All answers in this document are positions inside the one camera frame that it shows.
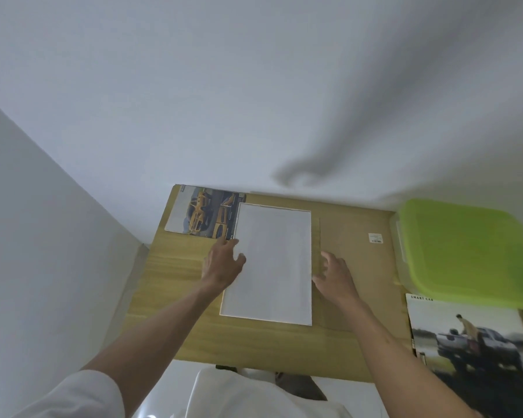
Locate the person's right hand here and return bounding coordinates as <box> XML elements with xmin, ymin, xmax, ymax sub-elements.
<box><xmin>311</xmin><ymin>251</ymin><xmax>362</xmax><ymax>308</ymax></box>

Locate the person's left hand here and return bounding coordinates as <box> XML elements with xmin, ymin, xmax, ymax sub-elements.
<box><xmin>200</xmin><ymin>237</ymin><xmax>248</xmax><ymax>296</ymax></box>

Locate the white paper sheet stack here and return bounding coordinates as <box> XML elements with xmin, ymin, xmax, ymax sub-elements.
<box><xmin>219</xmin><ymin>203</ymin><xmax>313</xmax><ymax>327</ymax></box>

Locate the person's left forearm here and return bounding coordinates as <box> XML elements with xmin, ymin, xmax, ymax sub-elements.
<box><xmin>82</xmin><ymin>281</ymin><xmax>226</xmax><ymax>418</ymax></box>

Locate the person's right forearm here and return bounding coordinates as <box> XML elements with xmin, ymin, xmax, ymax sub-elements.
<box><xmin>340</xmin><ymin>298</ymin><xmax>484</xmax><ymax>418</ymax></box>

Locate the brown cardboard sheet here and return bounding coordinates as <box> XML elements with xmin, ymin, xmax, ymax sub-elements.
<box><xmin>317</xmin><ymin>217</ymin><xmax>413</xmax><ymax>334</ymax></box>

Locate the yellow car magazine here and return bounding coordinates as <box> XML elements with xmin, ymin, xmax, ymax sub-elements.
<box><xmin>164</xmin><ymin>185</ymin><xmax>247</xmax><ymax>240</ymax></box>

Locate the white shirt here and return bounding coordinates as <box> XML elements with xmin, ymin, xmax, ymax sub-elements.
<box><xmin>12</xmin><ymin>367</ymin><xmax>354</xmax><ymax>418</ymax></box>

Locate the clear box with green lid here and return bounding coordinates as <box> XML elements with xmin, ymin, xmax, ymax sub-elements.
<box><xmin>390</xmin><ymin>198</ymin><xmax>523</xmax><ymax>312</ymax></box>

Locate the pickup truck magazine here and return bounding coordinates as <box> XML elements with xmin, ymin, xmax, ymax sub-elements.
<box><xmin>405</xmin><ymin>293</ymin><xmax>523</xmax><ymax>418</ymax></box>

